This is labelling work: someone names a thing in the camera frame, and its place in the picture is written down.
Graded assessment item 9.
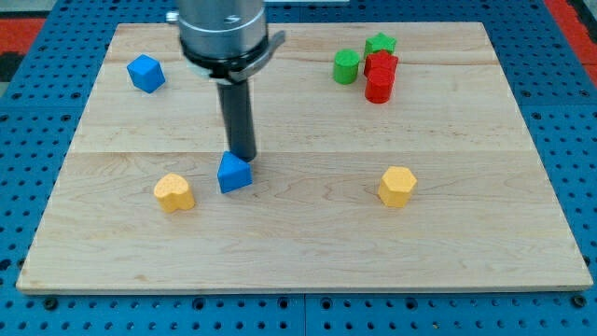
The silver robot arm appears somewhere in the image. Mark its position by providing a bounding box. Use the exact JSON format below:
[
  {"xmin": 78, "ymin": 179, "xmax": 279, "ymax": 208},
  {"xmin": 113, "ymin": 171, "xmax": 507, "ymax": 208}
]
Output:
[{"xmin": 166, "ymin": 0, "xmax": 285, "ymax": 85}]

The blue triangle block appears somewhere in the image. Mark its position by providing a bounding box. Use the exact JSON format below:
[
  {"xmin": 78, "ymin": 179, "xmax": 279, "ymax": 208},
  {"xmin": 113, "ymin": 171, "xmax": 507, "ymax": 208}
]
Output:
[{"xmin": 217, "ymin": 151, "xmax": 253, "ymax": 193}]

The yellow hexagon block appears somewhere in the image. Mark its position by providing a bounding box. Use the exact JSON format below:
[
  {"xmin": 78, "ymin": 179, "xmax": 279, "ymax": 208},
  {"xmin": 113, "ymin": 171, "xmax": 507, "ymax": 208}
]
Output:
[{"xmin": 378, "ymin": 166, "xmax": 418, "ymax": 208}]

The wooden board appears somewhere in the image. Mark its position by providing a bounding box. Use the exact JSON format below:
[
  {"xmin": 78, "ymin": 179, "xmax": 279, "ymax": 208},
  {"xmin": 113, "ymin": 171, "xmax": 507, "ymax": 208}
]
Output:
[{"xmin": 17, "ymin": 22, "xmax": 593, "ymax": 295}]

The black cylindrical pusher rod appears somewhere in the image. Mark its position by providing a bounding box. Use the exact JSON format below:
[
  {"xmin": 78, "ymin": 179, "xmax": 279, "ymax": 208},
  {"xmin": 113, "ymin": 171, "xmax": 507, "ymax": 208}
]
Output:
[{"xmin": 217, "ymin": 80, "xmax": 257, "ymax": 162}]

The green cylinder block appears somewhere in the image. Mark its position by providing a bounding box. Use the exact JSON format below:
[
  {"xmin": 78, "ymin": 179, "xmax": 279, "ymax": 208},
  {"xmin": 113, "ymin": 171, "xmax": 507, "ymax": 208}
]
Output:
[{"xmin": 333, "ymin": 49, "xmax": 360, "ymax": 85}]

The red cylinder block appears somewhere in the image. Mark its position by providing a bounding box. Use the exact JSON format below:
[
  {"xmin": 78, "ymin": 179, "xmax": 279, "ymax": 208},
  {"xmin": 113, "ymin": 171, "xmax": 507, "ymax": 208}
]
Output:
[{"xmin": 365, "ymin": 68, "xmax": 396, "ymax": 104}]

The yellow heart block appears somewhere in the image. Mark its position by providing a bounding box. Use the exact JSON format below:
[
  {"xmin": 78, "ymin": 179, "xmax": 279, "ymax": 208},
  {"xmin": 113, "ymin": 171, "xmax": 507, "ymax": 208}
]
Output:
[{"xmin": 153, "ymin": 173, "xmax": 195, "ymax": 213}]

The red star block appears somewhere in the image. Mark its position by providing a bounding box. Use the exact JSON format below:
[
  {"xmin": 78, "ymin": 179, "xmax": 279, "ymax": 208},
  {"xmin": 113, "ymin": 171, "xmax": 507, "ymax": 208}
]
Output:
[{"xmin": 364, "ymin": 49, "xmax": 399, "ymax": 77}]

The green star block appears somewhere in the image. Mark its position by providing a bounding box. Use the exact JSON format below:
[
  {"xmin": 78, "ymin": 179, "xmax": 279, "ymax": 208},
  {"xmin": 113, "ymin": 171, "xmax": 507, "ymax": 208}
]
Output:
[{"xmin": 363, "ymin": 32, "xmax": 397, "ymax": 59}]

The blue cube block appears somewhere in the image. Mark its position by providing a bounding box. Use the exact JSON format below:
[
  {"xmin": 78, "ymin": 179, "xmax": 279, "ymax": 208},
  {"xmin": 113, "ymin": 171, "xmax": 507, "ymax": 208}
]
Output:
[{"xmin": 127, "ymin": 54, "xmax": 166, "ymax": 93}]

